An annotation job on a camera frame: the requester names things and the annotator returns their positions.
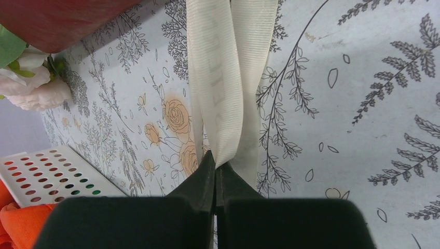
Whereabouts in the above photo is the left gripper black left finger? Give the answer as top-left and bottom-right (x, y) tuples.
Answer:
(34, 151), (215, 248)

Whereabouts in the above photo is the cream printed ribbon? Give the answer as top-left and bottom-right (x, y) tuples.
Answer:
(186, 1), (278, 187)

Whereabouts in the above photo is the orange folded cloth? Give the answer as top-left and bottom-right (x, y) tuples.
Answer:
(1, 183), (56, 249)

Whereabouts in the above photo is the floral patterned table mat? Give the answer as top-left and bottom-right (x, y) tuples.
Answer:
(42, 1), (439, 248)

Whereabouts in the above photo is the dark red wrapping paper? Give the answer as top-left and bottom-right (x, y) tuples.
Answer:
(1, 0), (139, 53)

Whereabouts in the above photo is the white plastic basket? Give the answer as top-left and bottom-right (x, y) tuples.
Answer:
(1, 145), (125, 208)

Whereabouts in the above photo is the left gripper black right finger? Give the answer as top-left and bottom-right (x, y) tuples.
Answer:
(215, 164), (374, 248)

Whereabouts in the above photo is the pink fake flower bunch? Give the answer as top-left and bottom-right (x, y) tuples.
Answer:
(1, 26), (72, 112)

